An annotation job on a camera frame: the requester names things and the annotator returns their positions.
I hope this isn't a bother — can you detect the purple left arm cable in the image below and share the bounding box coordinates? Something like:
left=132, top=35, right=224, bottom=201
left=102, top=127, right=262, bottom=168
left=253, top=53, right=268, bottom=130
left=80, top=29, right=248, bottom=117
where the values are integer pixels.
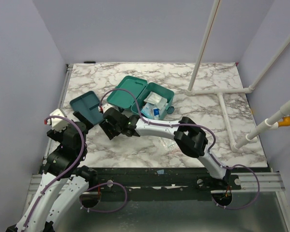
left=21, top=115, right=129, bottom=228

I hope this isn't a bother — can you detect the clear zip bag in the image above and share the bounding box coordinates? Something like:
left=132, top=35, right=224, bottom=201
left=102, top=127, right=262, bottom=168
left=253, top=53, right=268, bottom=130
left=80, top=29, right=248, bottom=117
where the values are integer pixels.
left=163, top=139, right=177, bottom=150

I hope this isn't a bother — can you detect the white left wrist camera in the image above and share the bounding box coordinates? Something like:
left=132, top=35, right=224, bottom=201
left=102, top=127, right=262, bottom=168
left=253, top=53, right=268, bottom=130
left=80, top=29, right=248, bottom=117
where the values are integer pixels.
left=44, top=108, right=68, bottom=132

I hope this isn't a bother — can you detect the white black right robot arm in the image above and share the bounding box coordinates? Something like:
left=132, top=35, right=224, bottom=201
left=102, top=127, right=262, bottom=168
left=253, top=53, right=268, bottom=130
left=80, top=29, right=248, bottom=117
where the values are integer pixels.
left=99, top=106, right=230, bottom=189

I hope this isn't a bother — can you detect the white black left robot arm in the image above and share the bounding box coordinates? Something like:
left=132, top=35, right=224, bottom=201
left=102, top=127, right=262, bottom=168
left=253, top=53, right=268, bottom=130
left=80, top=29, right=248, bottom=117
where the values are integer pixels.
left=7, top=109, right=98, bottom=232

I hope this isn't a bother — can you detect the white blue bandage roll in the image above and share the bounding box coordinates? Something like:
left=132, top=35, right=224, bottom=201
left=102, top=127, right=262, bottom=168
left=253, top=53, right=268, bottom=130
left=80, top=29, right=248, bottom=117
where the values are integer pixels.
left=153, top=108, right=160, bottom=120

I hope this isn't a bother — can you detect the yellow pipe fitting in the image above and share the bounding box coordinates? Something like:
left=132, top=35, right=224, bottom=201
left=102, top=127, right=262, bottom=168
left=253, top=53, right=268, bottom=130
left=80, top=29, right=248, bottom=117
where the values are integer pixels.
left=278, top=115, right=290, bottom=127

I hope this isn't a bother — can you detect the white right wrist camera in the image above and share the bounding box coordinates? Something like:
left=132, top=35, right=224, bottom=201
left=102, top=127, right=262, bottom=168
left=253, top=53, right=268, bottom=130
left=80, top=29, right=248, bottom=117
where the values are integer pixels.
left=98, top=103, right=114, bottom=114

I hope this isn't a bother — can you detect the white PVC pipe frame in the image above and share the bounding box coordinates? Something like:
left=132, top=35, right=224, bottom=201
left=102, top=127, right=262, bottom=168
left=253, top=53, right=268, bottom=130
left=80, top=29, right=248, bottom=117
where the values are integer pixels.
left=186, top=0, right=290, bottom=152

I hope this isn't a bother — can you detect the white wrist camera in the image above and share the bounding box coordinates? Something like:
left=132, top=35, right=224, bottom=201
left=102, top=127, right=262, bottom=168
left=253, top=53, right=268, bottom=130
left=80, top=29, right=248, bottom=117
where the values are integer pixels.
left=98, top=103, right=114, bottom=114
left=44, top=108, right=68, bottom=132

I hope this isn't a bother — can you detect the teal divided tray insert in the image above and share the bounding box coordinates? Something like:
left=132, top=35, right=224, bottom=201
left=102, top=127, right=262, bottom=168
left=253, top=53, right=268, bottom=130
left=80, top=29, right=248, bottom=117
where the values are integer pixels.
left=69, top=91, right=103, bottom=126

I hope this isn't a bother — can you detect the teal medicine kit box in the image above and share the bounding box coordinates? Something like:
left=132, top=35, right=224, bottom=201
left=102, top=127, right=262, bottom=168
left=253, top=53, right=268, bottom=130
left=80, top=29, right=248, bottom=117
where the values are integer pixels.
left=107, top=75, right=174, bottom=120

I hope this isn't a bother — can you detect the white gauze pad packet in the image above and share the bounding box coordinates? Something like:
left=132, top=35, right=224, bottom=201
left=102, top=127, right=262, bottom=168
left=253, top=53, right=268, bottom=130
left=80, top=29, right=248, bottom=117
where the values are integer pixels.
left=144, top=91, right=167, bottom=109

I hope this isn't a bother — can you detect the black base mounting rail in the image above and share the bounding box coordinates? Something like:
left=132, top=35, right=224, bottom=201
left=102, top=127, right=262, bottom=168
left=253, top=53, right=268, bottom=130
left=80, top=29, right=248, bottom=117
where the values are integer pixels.
left=91, top=167, right=272, bottom=202

